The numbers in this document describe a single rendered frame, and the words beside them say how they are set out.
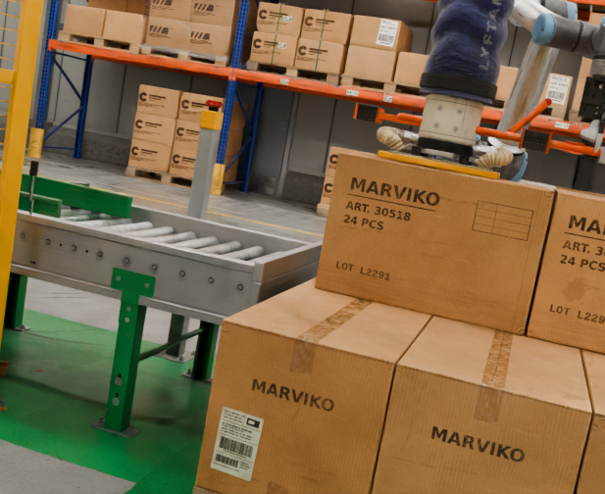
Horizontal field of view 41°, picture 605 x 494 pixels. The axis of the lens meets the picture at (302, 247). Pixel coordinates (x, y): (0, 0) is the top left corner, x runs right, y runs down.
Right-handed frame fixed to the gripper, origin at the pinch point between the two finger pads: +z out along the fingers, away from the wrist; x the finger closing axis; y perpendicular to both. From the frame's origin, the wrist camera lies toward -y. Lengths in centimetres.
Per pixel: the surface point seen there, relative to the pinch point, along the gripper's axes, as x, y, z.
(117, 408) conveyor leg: 35, 119, 100
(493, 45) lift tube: 7.2, 33.8, -23.7
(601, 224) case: 20.9, -4.2, 19.7
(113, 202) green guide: -20, 161, 47
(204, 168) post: -46, 138, 30
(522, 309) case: 21, 11, 46
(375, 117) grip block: -21, 70, 1
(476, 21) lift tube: 12, 39, -29
